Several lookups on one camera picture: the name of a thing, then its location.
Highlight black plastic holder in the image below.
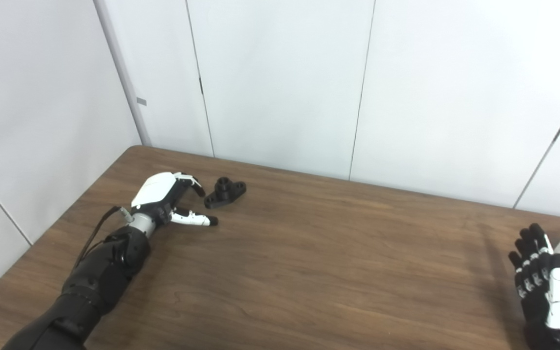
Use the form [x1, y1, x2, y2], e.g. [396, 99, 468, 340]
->
[204, 177, 247, 210]

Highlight grey wall corner post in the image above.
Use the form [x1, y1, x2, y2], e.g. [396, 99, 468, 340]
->
[93, 0, 153, 147]

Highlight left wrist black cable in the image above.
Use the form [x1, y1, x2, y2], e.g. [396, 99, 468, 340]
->
[72, 206, 135, 274]

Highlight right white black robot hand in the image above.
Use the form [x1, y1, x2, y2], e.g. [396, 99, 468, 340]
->
[508, 223, 560, 350]

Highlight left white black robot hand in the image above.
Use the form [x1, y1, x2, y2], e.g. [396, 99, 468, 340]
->
[131, 172, 219, 229]

